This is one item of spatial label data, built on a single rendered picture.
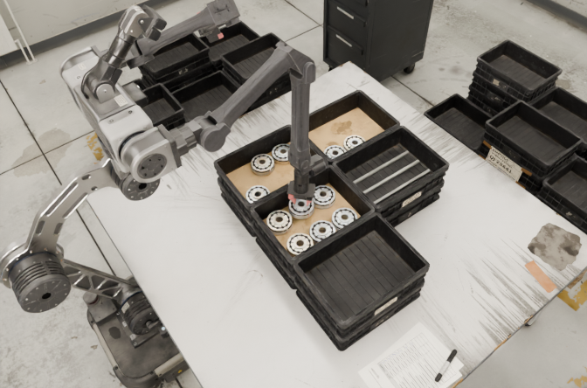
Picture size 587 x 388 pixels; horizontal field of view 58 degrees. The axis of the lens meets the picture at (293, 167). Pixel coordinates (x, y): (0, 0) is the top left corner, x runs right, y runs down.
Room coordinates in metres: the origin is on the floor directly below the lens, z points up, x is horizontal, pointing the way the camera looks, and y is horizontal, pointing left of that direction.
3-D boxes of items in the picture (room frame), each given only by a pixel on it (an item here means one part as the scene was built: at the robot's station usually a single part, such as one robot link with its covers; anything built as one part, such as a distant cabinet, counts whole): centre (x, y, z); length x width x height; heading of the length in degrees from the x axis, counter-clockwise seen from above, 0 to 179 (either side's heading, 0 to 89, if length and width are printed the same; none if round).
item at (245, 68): (2.68, 0.18, 0.37); 0.40 x 0.30 x 0.45; 125
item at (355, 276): (0.97, -0.23, 0.87); 0.40 x 0.30 x 0.11; 122
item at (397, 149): (1.44, -0.40, 0.87); 0.40 x 0.30 x 0.11; 122
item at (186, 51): (2.78, 0.74, 0.37); 0.40 x 0.30 x 0.45; 125
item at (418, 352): (0.67, -0.38, 0.70); 0.33 x 0.23 x 0.01; 125
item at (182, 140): (1.11, 0.34, 1.45); 0.09 x 0.08 x 0.12; 35
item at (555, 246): (1.16, -1.07, 0.71); 0.22 x 0.19 x 0.01; 125
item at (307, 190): (1.29, -0.03, 1.00); 0.10 x 0.07 x 0.07; 76
